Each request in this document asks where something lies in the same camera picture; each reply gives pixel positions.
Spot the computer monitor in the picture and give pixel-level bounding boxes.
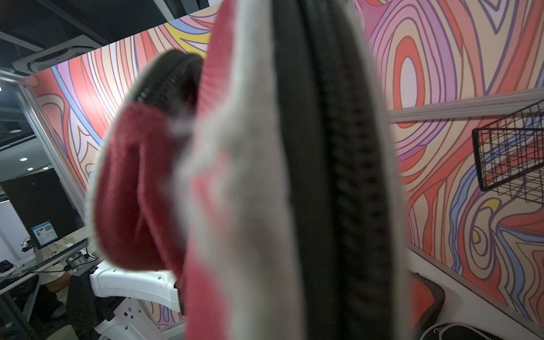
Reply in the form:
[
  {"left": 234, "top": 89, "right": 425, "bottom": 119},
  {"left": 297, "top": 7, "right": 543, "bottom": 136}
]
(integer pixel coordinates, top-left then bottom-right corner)
[{"left": 29, "top": 220, "right": 59, "bottom": 249}]

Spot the back black wire basket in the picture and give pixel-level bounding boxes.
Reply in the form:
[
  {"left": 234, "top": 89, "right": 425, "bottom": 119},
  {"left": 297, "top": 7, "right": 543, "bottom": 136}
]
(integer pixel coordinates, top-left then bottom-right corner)
[{"left": 472, "top": 100, "right": 543, "bottom": 205}]

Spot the background office desk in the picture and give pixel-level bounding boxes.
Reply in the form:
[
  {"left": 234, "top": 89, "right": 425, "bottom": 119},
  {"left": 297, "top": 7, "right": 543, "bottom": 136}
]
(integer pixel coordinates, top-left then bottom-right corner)
[{"left": 0, "top": 237, "right": 92, "bottom": 337}]

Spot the maroon paddle case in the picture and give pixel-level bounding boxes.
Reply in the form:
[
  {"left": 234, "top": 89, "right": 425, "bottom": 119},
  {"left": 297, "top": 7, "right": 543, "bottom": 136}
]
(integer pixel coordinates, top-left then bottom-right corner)
[{"left": 86, "top": 1, "right": 411, "bottom": 339}]

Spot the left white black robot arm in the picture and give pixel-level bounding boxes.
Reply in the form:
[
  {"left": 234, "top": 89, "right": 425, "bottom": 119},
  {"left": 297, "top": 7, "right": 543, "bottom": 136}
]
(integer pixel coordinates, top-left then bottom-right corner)
[{"left": 66, "top": 259, "right": 181, "bottom": 339}]

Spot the black paddle case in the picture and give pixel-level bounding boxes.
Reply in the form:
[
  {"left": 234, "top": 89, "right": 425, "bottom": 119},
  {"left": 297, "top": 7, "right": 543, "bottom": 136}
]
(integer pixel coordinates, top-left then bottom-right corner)
[{"left": 419, "top": 322, "right": 503, "bottom": 340}]

